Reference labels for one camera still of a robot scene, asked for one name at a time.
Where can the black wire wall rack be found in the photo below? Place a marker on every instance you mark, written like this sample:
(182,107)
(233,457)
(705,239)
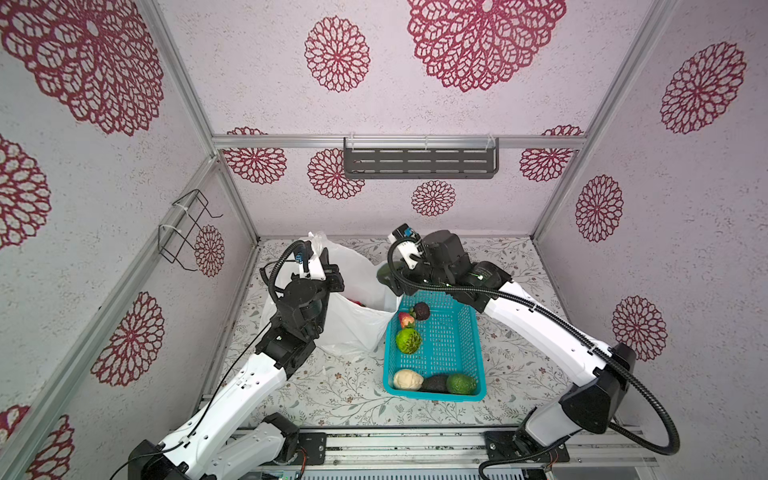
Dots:
(176,235)

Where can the red peach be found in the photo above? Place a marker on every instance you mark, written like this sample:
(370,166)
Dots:
(406,320)

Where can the lime green round fruit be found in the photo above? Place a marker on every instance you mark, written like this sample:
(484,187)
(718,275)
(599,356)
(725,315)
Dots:
(408,341)

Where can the dark grey wall shelf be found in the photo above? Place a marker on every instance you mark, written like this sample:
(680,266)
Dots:
(398,162)

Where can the dark brown avocado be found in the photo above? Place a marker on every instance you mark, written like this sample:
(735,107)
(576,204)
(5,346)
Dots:
(436,384)

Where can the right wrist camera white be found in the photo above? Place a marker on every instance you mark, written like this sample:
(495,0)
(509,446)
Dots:
(410,250)

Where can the dark purple mangosteen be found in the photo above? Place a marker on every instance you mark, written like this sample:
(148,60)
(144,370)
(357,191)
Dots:
(420,311)

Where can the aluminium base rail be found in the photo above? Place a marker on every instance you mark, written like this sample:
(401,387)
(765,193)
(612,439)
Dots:
(462,447)

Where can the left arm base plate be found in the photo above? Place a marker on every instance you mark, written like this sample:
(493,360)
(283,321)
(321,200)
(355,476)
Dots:
(305,448)

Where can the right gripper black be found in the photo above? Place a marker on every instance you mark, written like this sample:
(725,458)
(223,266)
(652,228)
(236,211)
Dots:
(401,279)

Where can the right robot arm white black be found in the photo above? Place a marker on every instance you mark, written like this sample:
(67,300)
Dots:
(597,388)

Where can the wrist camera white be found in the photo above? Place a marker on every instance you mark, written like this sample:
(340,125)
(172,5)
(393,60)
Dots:
(308,262)
(410,250)

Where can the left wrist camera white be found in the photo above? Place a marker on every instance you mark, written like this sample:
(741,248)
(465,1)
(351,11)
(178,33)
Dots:
(308,262)

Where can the white plastic bag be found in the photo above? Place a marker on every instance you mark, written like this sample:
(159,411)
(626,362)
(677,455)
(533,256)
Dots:
(349,329)

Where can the green avocado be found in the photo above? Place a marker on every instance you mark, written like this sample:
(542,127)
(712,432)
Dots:
(461,384)

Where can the green leafy fruit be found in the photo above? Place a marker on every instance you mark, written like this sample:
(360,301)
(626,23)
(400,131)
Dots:
(384,275)

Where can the teal plastic basket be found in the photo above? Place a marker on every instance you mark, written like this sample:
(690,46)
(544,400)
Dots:
(450,344)

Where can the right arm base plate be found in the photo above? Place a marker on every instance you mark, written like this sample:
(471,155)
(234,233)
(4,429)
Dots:
(512,445)

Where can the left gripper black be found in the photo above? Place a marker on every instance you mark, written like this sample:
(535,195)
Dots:
(332,276)

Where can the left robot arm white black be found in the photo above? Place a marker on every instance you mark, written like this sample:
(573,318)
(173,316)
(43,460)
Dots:
(202,447)

